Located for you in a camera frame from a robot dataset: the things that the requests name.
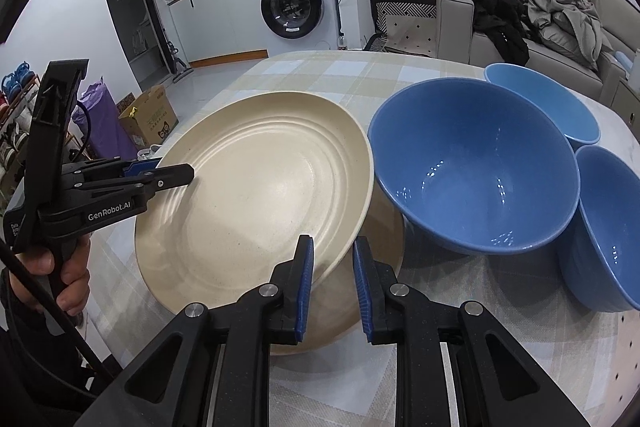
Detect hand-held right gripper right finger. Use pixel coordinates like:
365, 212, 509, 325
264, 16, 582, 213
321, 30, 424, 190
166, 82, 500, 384
352, 236, 591, 427

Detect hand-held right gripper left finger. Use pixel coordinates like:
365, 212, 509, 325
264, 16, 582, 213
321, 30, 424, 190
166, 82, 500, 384
75, 234, 316, 427

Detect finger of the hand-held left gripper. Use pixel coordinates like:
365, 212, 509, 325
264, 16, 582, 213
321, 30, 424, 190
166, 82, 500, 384
37, 161, 196, 240
122, 158, 161, 178

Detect beige plate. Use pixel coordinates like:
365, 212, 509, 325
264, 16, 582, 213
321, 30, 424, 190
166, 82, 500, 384
165, 202, 407, 356
134, 92, 375, 314

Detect light blue bowl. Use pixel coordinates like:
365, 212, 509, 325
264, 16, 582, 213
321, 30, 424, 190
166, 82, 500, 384
484, 63, 601, 146

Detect person's left forearm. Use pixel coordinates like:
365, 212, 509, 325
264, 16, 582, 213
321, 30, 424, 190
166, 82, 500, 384
0, 267, 126, 427

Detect person's left hand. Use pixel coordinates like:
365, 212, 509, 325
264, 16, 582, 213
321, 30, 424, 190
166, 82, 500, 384
7, 234, 92, 315

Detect purple bag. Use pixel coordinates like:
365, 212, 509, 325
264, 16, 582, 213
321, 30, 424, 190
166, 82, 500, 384
72, 78, 138, 160

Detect cardboard box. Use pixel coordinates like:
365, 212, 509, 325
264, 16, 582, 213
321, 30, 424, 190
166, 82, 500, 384
117, 85, 179, 148

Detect blue shoes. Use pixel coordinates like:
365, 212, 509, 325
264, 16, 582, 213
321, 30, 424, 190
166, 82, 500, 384
0, 63, 38, 95

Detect stick vacuum cleaner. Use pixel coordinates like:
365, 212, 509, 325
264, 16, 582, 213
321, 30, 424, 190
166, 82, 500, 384
150, 0, 193, 82

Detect dark glass door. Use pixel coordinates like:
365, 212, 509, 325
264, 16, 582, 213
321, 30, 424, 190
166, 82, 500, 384
95, 0, 173, 90

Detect white lower kitchen cabinets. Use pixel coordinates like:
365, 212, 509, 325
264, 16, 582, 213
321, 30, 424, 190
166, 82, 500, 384
167, 0, 268, 64

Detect white washing machine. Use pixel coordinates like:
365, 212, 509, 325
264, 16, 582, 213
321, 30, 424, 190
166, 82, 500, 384
249, 0, 340, 54

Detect white diamond print cushion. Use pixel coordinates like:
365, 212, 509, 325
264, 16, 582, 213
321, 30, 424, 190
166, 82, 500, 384
385, 14, 437, 58

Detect black chevron cushion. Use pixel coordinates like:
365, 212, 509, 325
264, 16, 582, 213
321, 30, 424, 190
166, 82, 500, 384
370, 0, 438, 52

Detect grey sofa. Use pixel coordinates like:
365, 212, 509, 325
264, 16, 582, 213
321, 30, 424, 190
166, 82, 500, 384
434, 0, 640, 118

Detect black jacket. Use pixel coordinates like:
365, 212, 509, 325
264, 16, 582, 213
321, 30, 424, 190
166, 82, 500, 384
466, 0, 531, 66

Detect grey clothes pile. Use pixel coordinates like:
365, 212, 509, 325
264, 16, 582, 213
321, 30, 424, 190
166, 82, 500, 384
527, 0, 608, 70

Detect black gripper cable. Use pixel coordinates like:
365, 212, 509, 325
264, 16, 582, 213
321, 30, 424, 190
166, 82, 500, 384
0, 239, 121, 383

